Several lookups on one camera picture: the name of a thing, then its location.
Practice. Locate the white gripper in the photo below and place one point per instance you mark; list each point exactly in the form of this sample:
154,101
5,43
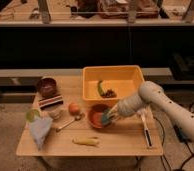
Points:
112,113

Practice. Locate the blue green sponge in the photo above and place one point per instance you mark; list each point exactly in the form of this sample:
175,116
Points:
104,119

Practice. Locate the red orange bowl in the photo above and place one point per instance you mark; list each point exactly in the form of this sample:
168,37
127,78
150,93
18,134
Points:
95,115

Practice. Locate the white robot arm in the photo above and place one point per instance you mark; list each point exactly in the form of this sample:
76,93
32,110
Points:
147,94

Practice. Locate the dark maroon bowl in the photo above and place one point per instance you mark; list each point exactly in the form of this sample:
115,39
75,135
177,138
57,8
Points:
46,87

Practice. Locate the dark grape bunch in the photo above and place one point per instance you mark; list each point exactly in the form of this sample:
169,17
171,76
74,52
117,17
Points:
109,94

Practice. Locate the green pepper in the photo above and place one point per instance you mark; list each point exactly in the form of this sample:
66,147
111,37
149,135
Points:
100,89

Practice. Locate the yellow corn cob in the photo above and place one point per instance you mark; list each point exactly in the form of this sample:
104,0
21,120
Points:
86,141

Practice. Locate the white dish brush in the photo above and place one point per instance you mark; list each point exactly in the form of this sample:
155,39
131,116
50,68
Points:
142,115

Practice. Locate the metal spoon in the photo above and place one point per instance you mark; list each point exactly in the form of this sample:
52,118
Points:
75,118

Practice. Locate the yellow plastic tub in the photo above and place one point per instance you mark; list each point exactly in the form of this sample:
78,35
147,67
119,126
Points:
124,80

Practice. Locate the orange peach fruit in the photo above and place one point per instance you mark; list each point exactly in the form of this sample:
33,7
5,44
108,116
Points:
74,109

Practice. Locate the wooden folding table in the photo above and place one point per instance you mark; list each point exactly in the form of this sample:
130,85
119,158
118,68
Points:
124,138

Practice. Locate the small white cup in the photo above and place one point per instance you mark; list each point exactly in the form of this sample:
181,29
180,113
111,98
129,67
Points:
55,113

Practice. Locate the black foot pedal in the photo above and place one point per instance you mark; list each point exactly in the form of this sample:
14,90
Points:
179,134

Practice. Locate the light blue cloth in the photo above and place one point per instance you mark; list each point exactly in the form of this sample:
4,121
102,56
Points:
39,129

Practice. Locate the green lime slice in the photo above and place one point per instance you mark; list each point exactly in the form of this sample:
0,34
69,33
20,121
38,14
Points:
31,114

